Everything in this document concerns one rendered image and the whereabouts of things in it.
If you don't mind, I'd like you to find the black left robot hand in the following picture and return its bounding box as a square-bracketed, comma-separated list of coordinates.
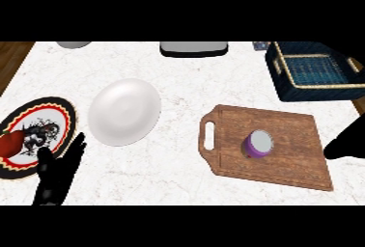
[32, 131, 89, 206]

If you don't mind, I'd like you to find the black red patterned plate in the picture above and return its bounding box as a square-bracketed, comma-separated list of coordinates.
[0, 96, 79, 180]

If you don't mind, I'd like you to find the dark blue wicker basket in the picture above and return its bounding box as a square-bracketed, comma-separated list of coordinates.
[264, 41, 365, 103]

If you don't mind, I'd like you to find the purple can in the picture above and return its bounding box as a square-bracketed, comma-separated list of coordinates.
[243, 129, 277, 159]

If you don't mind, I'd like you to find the white plate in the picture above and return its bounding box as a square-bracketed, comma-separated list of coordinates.
[88, 77, 163, 148]

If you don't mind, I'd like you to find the black and grey appliance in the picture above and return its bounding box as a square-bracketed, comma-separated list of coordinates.
[159, 41, 230, 59]

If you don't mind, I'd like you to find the small dark blue object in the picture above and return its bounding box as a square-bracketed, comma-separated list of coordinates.
[252, 41, 272, 51]

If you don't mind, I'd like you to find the brown wooden cutting board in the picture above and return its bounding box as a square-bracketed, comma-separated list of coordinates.
[197, 103, 336, 192]

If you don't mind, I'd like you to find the red pepper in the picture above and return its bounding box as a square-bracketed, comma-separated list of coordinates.
[0, 129, 27, 159]

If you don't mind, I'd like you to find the grey round object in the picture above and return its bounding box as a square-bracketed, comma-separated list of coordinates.
[57, 41, 94, 50]

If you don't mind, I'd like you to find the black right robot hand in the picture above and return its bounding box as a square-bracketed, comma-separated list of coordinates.
[323, 112, 365, 160]

